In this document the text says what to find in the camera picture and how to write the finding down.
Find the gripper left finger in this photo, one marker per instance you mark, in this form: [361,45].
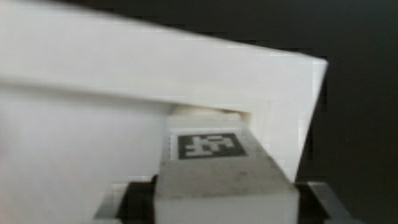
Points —
[126,206]

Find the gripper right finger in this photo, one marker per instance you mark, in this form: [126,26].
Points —
[320,207]

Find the white table leg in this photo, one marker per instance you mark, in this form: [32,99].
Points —
[221,183]

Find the white square table top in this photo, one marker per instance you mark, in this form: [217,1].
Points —
[98,72]

